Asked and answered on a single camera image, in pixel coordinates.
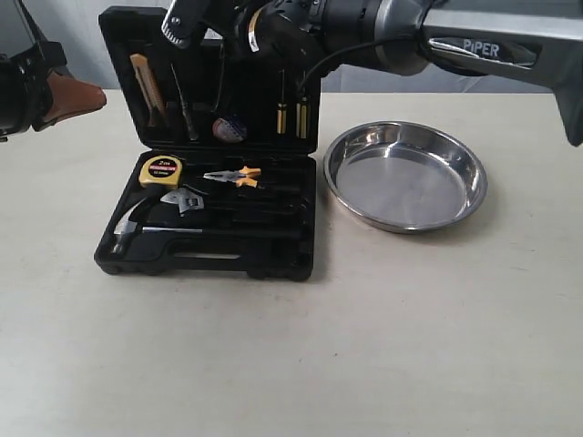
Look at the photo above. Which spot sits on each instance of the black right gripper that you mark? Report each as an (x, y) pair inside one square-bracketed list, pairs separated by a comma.
[(270, 31)]

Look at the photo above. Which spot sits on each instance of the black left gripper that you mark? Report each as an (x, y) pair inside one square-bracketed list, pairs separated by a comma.
[(34, 95)]

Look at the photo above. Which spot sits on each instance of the yellow tape measure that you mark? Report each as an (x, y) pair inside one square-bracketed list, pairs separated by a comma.
[(161, 170)]

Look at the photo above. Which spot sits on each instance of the round stainless steel tray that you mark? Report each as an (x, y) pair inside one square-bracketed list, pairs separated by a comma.
[(403, 177)]

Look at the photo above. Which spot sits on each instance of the pliers with orange handles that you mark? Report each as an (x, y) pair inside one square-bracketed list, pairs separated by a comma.
[(251, 180)]

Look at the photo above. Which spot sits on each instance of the white backdrop curtain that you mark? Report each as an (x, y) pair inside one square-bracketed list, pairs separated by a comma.
[(74, 24)]

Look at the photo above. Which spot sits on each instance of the roll of electrical tape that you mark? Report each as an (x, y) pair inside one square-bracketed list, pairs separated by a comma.
[(229, 129)]

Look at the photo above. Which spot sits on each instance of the claw hammer black handle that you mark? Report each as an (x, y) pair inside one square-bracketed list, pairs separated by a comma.
[(127, 229)]

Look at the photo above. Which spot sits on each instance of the yellow handled screwdriver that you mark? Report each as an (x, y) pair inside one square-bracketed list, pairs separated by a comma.
[(302, 116), (281, 122)]

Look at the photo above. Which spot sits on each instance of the test pen screwdriver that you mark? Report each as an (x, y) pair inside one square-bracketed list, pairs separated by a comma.
[(192, 133)]

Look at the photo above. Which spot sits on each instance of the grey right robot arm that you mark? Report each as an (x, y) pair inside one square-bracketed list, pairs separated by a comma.
[(534, 42)]

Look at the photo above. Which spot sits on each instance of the yellow utility knife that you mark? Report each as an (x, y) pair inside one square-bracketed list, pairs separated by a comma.
[(150, 91)]

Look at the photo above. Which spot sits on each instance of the yellow handled screwdriver right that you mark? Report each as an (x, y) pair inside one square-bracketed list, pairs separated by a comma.
[(302, 116)]

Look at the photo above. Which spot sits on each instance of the black plastic tool case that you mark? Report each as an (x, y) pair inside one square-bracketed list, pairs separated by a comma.
[(214, 86)]

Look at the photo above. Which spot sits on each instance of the yellow handled screwdriver left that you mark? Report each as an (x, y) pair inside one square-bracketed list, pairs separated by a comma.
[(281, 122)]

